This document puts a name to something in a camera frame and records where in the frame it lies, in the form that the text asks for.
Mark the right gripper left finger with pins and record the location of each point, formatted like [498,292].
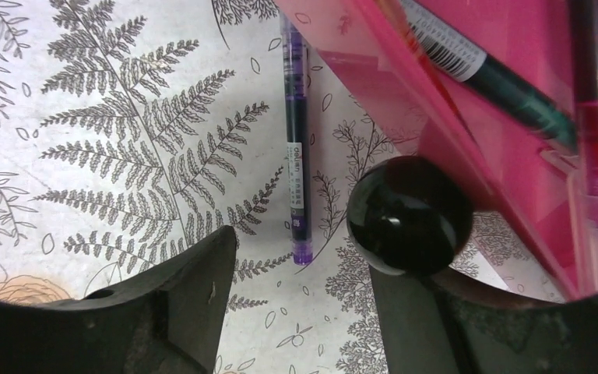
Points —
[167,319]

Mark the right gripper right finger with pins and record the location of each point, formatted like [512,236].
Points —
[451,323]

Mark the black pink drawer box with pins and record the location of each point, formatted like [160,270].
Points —
[515,177]

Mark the black gel pen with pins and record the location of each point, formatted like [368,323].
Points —
[467,63]

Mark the purple gel pen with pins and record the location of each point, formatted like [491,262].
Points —
[297,129]

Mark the orange gel pen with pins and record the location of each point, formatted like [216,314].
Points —
[396,16]

